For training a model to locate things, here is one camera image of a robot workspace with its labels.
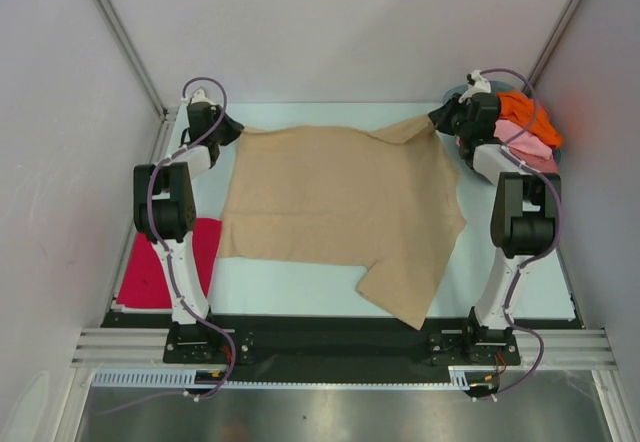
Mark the left aluminium frame post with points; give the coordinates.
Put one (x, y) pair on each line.
(117, 29)

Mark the pink t shirt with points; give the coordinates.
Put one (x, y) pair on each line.
(527, 147)

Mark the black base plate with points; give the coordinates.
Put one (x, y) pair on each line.
(335, 349)

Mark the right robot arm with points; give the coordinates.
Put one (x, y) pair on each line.
(525, 219)

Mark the aluminium frame post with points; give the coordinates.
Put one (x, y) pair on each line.
(117, 29)
(560, 28)

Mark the aluminium front rail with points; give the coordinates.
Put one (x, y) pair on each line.
(570, 349)

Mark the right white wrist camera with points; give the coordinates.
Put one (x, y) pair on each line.
(476, 84)

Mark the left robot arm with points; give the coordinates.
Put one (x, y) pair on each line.
(164, 206)

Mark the beige t shirt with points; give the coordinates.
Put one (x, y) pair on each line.
(385, 200)

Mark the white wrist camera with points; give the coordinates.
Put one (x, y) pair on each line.
(198, 96)
(476, 84)

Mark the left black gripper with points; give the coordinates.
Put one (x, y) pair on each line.
(234, 130)

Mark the folded magenta t shirt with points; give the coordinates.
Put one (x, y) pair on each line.
(144, 287)

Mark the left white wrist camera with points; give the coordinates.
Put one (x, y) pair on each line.
(198, 96)

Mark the right aluminium frame post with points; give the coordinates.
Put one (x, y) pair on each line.
(560, 28)

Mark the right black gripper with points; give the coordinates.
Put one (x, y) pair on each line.
(442, 116)

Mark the orange t shirt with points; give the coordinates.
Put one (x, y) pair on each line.
(531, 115)

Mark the white slotted cable duct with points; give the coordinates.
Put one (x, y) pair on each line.
(195, 379)

